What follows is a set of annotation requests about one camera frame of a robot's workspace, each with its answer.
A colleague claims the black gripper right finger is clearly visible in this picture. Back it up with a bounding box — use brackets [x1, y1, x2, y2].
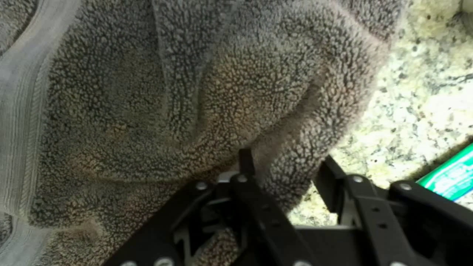
[314, 155, 355, 217]

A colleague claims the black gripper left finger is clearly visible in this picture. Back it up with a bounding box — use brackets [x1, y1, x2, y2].
[239, 149, 256, 177]

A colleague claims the grey brown towel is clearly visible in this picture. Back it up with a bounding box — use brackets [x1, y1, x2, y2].
[0, 0, 409, 266]

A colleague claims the green toothpaste tube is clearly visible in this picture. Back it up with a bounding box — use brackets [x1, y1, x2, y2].
[417, 143, 473, 201]

